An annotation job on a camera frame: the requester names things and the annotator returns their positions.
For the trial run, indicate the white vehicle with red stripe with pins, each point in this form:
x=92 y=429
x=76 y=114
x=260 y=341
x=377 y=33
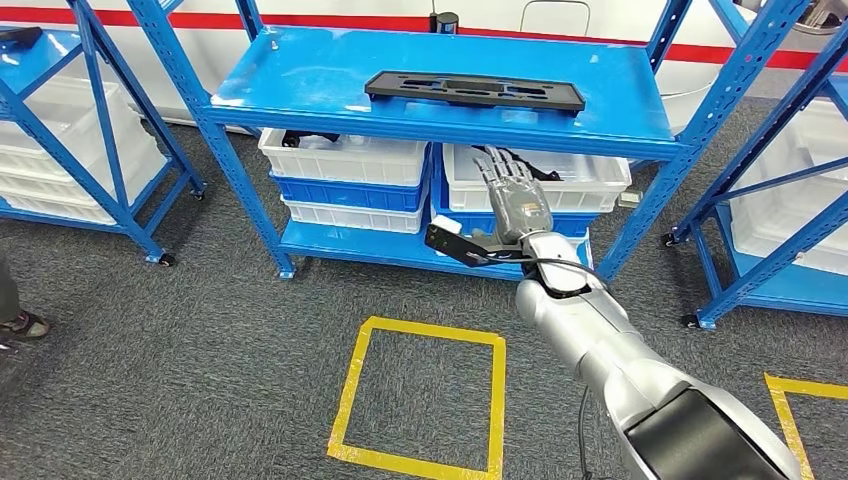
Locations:
x=596 y=16

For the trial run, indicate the black curved plastic part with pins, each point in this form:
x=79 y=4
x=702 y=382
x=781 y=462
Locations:
x=540 y=173
x=293 y=138

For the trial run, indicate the blue metal shelf rack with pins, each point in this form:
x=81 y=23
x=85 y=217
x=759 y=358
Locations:
x=782 y=291
x=311 y=73
x=33 y=66

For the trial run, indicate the black plastic frame part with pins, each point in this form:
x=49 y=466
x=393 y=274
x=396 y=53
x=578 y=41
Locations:
x=570 y=102
x=20 y=38

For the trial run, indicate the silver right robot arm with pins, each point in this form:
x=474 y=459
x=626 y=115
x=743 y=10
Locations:
x=596 y=338

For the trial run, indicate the black cylinder device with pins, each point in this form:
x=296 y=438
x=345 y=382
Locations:
x=445 y=23

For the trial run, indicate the small pale block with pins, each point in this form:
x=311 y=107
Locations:
x=630 y=198

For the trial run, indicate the yellow floor tape square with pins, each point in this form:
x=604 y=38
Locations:
x=778 y=397
x=430 y=329

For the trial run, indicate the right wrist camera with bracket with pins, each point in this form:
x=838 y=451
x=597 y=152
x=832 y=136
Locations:
x=457 y=244

